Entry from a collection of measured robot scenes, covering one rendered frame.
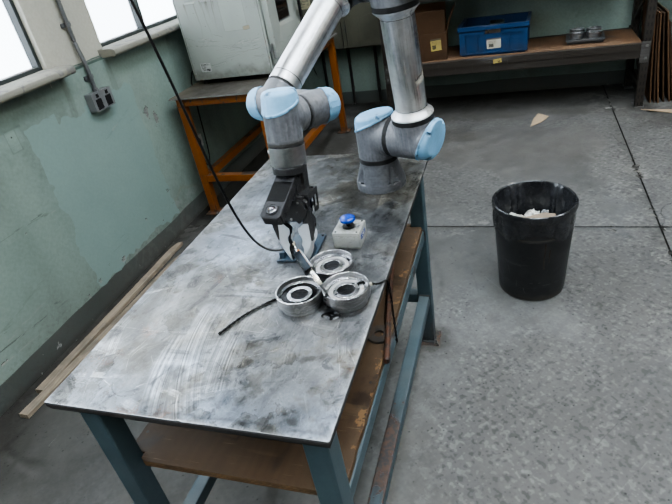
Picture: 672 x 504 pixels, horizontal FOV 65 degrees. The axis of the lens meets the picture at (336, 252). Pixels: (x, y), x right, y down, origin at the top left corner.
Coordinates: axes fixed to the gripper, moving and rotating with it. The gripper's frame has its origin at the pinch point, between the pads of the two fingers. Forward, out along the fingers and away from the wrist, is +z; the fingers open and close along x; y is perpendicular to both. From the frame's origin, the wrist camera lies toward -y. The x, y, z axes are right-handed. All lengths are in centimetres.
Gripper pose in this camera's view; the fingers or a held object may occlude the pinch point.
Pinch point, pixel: (298, 255)
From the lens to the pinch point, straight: 117.7
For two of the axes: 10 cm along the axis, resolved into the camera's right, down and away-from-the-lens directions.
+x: -9.5, -0.3, 3.2
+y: 3.1, -4.3, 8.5
